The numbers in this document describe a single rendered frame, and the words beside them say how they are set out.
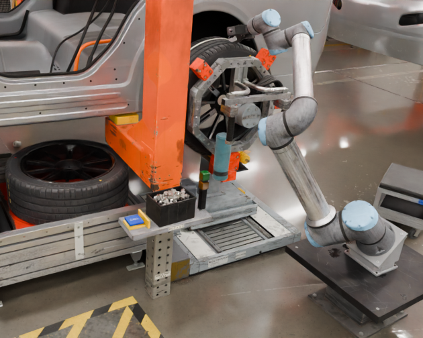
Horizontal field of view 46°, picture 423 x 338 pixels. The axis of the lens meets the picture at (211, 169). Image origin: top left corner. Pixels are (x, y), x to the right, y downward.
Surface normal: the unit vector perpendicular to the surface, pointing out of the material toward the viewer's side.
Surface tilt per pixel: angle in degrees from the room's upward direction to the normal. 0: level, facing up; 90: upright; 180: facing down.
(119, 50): 90
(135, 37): 90
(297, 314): 0
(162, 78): 90
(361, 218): 41
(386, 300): 0
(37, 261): 90
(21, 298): 0
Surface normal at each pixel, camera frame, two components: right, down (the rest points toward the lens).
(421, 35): -0.50, 0.33
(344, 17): -0.90, 0.09
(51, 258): 0.52, 0.41
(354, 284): 0.09, -0.90
